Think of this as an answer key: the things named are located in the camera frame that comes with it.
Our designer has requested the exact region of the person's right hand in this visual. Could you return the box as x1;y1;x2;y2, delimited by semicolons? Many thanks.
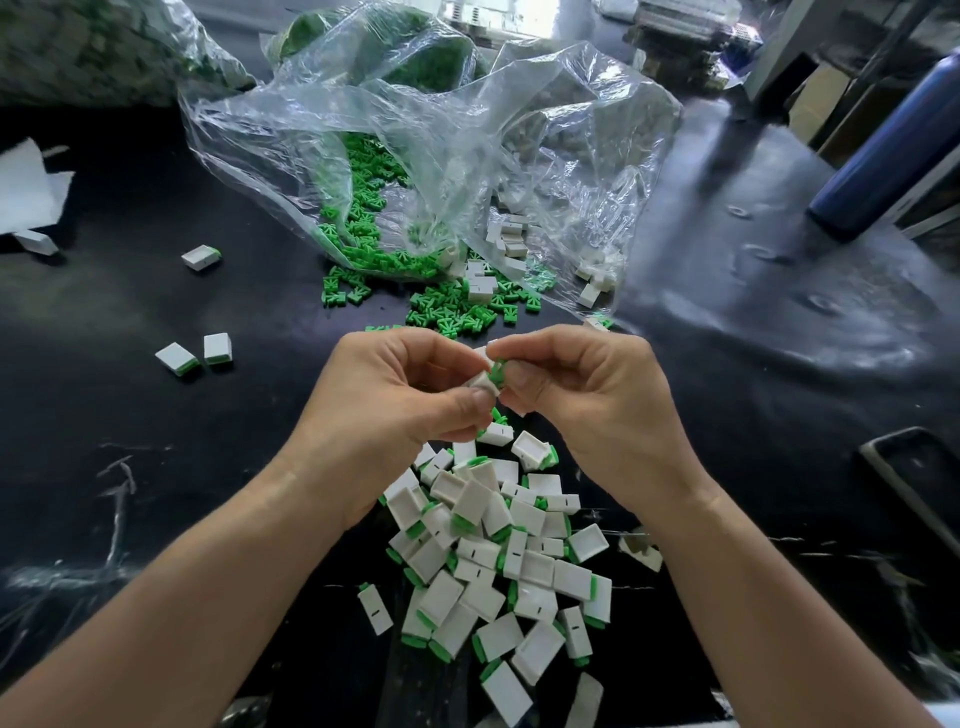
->
484;322;719;524

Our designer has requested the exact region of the white paper sheet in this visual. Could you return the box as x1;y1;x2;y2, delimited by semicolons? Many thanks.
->
0;138;77;237

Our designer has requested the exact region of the person's right forearm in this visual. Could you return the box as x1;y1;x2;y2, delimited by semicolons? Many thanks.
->
630;477;944;728

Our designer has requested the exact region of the large bag of assembled pieces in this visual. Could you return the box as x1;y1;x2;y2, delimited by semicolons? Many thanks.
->
0;0;257;107

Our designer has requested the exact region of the brown cardboard box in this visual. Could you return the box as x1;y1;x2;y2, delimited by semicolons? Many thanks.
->
787;60;857;144

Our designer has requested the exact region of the person's left forearm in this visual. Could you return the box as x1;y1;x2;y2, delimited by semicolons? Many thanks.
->
0;477;354;728

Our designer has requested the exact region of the empty white shell right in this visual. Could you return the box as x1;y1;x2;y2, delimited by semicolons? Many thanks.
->
619;528;663;573

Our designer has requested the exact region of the pile of green clips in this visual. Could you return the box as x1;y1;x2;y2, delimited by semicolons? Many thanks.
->
318;132;617;339

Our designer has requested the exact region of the pile of assembled white-green pieces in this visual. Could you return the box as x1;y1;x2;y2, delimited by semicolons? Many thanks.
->
382;423;614;728

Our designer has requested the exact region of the grey machine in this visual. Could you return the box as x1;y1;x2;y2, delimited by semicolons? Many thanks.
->
622;0;752;77

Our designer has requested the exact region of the clear plastic bag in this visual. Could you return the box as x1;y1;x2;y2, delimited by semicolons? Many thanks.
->
180;0;684;309

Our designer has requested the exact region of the heap of white caps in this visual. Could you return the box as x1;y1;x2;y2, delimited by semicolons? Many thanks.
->
465;202;620;309

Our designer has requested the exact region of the black smartphone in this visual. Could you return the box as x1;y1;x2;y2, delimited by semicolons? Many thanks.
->
859;426;960;560

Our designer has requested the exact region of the blue cylinder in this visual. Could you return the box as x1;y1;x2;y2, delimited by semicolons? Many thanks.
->
807;52;960;242

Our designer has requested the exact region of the person's left hand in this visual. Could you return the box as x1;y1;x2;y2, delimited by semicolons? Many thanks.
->
282;327;497;530

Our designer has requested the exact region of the plastic bag full of green pieces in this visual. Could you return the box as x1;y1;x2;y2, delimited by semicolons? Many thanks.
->
267;4;479;95

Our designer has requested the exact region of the white metal frame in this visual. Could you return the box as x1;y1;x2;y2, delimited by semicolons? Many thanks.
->
742;0;960;140

